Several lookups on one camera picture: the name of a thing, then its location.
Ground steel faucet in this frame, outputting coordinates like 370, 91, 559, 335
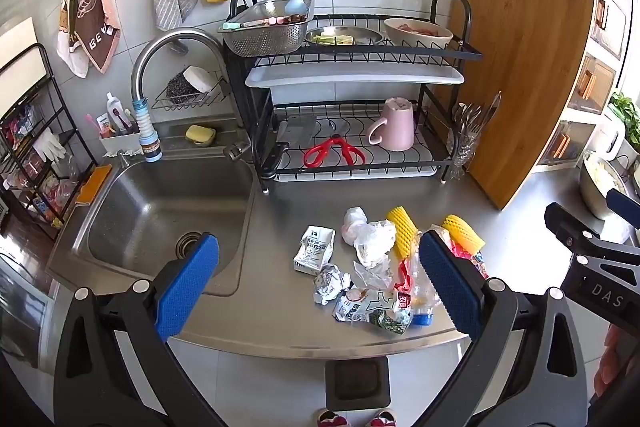
131, 28, 228, 104

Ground foil ball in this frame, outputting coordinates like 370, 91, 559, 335
312, 264, 353, 306

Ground steel plate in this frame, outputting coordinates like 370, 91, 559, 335
304, 26, 385, 48

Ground white pink bottle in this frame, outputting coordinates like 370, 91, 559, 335
105, 92, 124, 132

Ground black wire sink caddy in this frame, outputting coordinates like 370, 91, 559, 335
152, 74, 231, 112

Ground white green snack wrapper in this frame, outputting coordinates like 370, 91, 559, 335
332, 284, 413, 335

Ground white toothbrush holder box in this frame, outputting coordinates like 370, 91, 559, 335
97, 129, 142, 152

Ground yellow foam fruit net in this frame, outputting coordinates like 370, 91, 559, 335
386, 205, 420, 260
442, 214, 487, 253

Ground black metal shelf rack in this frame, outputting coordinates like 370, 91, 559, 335
0, 43, 98, 240

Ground white pink tissue ball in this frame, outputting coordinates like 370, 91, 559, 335
342, 207, 371, 245

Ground steel sink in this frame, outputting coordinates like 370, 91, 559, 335
70, 152, 256, 298

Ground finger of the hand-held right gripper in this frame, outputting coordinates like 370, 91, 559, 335
544, 202, 640, 258
607, 189, 640, 230

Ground red slipper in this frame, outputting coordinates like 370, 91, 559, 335
317, 409, 349, 427
367, 409, 399, 427

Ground black handled cleaver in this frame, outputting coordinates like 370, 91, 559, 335
257, 114, 318, 178

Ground blue faucet nozzle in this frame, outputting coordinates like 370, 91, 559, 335
132, 97, 163, 164

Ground pink mug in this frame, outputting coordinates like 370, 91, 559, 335
367, 97, 416, 152

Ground orange cloth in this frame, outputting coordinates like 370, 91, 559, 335
76, 164, 113, 204

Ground yellow soap in dish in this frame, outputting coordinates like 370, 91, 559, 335
185, 124, 217, 144

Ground clear plastic bag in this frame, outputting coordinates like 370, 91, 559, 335
352, 254, 396, 292

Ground white plastic bag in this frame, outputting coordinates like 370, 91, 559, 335
354, 219, 397, 268

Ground pastel handled utensil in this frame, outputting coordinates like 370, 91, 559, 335
222, 16, 306, 32

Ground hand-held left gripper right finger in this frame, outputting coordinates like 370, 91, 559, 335
415, 231, 588, 427

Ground white kettle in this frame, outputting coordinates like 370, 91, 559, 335
590, 112, 626, 165

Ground person's right hand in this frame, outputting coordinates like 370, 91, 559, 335
594, 324, 628, 400

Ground white bowl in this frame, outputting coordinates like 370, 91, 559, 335
383, 18, 454, 48

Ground white gloves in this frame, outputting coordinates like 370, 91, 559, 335
32, 129, 67, 162

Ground wooden cutting board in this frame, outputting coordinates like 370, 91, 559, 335
432, 0, 596, 211

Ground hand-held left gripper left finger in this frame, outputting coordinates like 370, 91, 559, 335
52, 232, 231, 427

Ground square trash bin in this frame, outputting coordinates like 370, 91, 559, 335
325, 356, 391, 412

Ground red scissors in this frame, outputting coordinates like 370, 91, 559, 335
303, 134, 365, 168

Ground clear packet with blue edge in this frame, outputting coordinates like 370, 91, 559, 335
407, 257, 443, 326

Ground red white strip wrapper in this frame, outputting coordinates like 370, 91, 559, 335
394, 257, 417, 308

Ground green plant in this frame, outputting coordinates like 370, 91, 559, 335
607, 92, 640, 152

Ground steel pot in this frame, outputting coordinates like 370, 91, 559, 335
580, 150, 633, 220

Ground steel wool scrubber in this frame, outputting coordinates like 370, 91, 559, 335
166, 72, 193, 104

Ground clear cutlery holder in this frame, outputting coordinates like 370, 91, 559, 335
447, 129, 476, 182

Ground steel colander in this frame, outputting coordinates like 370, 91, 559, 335
216, 0, 315, 56

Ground bundle of steel cutlery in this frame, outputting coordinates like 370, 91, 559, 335
452, 92, 502, 134

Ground brown pink printed towel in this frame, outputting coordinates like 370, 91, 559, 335
74, 0, 122, 75

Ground white milk carton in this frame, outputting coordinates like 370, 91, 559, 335
292, 226, 337, 276

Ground black dish rack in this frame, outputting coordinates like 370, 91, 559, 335
222, 0, 485, 195

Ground white drip tray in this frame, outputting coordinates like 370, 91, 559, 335
245, 64, 466, 88

